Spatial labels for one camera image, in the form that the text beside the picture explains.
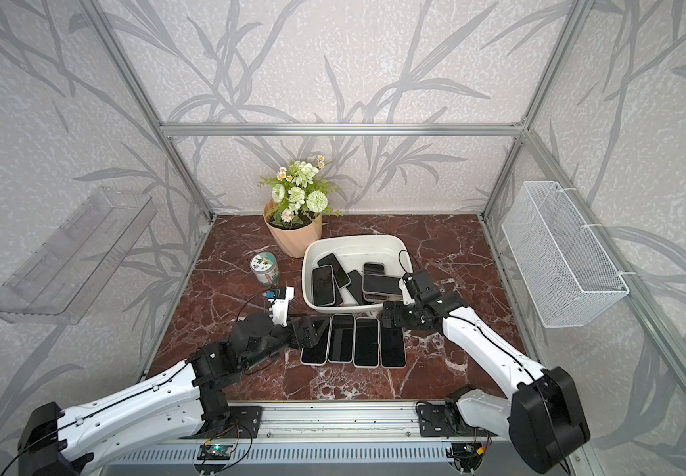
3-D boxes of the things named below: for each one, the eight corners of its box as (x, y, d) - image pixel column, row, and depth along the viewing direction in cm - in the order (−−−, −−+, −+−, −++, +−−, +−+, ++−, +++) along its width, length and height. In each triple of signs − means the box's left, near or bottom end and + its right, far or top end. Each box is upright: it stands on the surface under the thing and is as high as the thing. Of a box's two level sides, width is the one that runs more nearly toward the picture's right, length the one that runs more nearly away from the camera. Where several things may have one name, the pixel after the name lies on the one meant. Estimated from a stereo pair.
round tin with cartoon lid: (256, 285, 102) (248, 270, 95) (261, 267, 107) (254, 252, 100) (277, 285, 102) (271, 270, 95) (281, 267, 107) (276, 252, 100)
